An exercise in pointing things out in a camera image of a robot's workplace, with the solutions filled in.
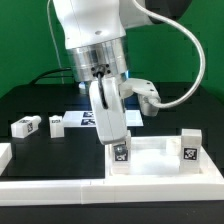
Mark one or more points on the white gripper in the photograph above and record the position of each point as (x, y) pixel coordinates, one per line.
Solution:
(111, 122)

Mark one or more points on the white square table top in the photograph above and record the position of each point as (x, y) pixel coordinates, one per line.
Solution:
(159, 156)

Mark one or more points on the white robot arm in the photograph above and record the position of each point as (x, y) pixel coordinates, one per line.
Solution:
(94, 30)

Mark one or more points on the white marker plate with tags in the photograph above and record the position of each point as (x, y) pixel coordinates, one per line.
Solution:
(85, 119)

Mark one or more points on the white U-shaped fence wall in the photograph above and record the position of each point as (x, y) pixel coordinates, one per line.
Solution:
(111, 189)

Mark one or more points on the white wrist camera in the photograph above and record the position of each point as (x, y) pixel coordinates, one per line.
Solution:
(146, 93)

